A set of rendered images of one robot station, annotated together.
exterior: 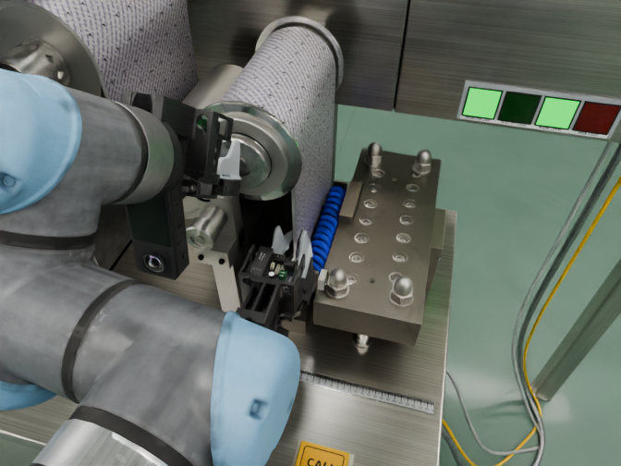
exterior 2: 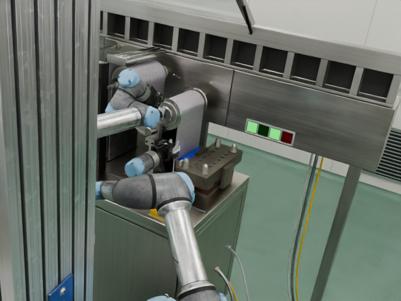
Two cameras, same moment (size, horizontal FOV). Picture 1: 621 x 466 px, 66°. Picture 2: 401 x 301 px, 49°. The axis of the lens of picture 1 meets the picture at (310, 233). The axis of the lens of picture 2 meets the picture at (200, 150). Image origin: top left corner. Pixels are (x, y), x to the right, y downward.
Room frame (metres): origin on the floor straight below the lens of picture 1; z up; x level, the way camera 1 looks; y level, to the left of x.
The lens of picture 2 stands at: (-1.33, -0.45, 1.93)
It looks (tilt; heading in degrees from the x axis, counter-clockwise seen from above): 24 degrees down; 11
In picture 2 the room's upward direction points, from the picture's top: 8 degrees clockwise
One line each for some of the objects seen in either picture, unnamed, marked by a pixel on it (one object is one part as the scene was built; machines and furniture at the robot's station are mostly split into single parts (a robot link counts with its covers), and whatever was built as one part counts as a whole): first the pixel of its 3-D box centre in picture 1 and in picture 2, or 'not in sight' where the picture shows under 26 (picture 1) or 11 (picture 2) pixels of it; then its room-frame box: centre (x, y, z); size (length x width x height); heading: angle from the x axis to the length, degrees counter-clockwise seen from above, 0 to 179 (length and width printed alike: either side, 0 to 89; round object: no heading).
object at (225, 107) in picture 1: (244, 154); (166, 114); (0.49, 0.08, 1.25); 0.15 x 0.01 x 0.15; 75
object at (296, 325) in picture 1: (314, 263); not in sight; (0.59, -0.01, 0.92); 0.28 x 0.04 x 0.04; 165
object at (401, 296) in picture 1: (402, 288); (204, 168); (0.43, -0.14, 1.05); 0.04 x 0.04 x 0.04
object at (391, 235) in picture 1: (384, 232); (210, 163); (0.59, -0.13, 1.00); 0.40 x 0.16 x 0.06; 165
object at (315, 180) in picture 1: (314, 186); (188, 138); (0.59, -0.01, 1.11); 0.23 x 0.01 x 0.18; 165
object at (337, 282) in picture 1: (337, 280); (185, 162); (0.44, -0.04, 1.05); 0.04 x 0.04 x 0.04
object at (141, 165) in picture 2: not in sight; (139, 166); (0.20, 0.09, 1.11); 0.11 x 0.08 x 0.09; 165
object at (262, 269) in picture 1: (267, 302); (160, 152); (0.36, 0.05, 1.12); 0.12 x 0.08 x 0.09; 165
